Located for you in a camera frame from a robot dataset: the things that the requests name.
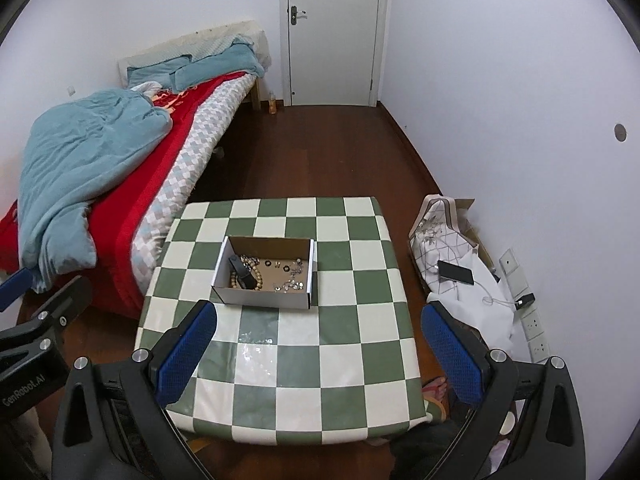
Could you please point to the white cup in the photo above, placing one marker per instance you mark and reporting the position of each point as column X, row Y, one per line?
column 508, row 424

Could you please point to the small bottle on floor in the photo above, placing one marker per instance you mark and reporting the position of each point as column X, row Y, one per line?
column 272, row 105

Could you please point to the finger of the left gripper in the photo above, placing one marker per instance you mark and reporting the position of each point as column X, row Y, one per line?
column 14, row 287
column 66, row 304

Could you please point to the checkered mattress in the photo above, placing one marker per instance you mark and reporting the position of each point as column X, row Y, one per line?
column 205, row 126

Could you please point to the white wall socket strip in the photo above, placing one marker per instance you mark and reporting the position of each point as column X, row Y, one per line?
column 528, row 319

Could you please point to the white door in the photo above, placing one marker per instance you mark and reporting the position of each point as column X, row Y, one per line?
column 334, row 57

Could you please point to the teal pillow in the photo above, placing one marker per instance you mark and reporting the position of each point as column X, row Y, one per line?
column 181, row 67

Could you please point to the cardboard box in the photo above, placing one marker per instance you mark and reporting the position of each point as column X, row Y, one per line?
column 238, row 280

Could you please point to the black smartphone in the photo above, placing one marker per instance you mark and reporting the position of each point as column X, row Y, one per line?
column 451, row 272

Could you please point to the floral white cloth bag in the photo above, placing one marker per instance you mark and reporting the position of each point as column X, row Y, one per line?
column 442, row 231

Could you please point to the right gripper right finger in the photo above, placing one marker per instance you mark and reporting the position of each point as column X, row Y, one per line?
column 460, row 353

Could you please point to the teal blue blanket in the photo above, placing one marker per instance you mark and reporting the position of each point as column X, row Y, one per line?
column 76, row 151

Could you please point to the green white checkered tablecloth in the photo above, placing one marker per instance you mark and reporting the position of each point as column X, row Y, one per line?
column 344, row 370

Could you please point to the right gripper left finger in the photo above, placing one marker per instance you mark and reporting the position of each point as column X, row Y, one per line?
column 176, row 355

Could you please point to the silver earrings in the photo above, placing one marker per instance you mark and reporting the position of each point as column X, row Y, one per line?
column 287, row 266

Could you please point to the door handle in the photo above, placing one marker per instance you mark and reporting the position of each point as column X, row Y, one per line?
column 296, row 15

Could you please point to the black charger plug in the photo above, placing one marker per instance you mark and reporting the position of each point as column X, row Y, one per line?
column 525, row 301

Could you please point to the red bed sheet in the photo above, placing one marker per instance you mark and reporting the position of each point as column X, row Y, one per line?
column 114, row 216

